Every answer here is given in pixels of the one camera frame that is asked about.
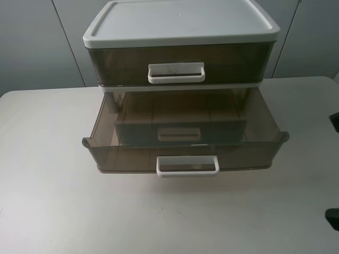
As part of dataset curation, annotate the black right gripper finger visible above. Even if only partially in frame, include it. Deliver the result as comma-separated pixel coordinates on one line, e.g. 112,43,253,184
325,208,339,224

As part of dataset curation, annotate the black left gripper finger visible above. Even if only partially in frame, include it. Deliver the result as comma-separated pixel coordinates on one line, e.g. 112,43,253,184
329,112,339,123

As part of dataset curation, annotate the white plastic drawer cabinet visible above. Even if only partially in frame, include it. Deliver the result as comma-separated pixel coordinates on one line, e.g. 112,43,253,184
83,1,280,92

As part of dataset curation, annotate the smoky transparent drawer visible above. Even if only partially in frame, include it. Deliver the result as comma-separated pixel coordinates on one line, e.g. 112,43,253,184
82,88,289,177
88,42,273,87

